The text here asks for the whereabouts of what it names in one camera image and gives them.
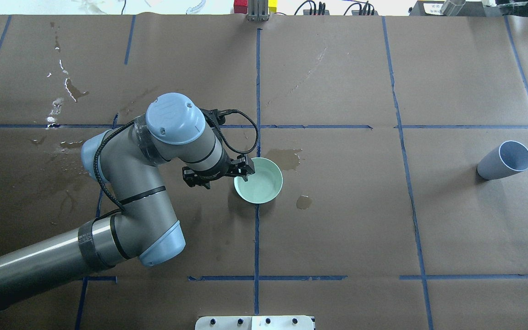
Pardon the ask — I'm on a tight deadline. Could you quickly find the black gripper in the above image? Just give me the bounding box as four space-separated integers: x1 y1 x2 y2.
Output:
182 155 255 189

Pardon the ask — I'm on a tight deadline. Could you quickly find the green bowl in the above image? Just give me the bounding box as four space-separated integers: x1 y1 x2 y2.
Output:
233 157 283 204

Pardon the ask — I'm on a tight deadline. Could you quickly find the blue-grey plastic cup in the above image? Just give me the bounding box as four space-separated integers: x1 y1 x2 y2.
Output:
476 140 528 181

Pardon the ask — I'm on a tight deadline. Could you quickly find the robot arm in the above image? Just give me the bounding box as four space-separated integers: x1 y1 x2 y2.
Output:
0 93 255 311

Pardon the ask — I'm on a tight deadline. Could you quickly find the red block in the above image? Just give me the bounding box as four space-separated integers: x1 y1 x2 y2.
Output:
233 0 248 14

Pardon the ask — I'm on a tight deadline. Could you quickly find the yellow block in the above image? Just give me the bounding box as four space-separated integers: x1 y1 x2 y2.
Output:
268 0 278 13

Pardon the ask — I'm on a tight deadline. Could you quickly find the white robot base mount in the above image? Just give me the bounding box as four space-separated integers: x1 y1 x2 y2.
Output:
194 315 316 330

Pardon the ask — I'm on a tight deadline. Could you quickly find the aluminium profile post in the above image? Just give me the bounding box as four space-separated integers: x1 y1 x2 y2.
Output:
247 0 270 22

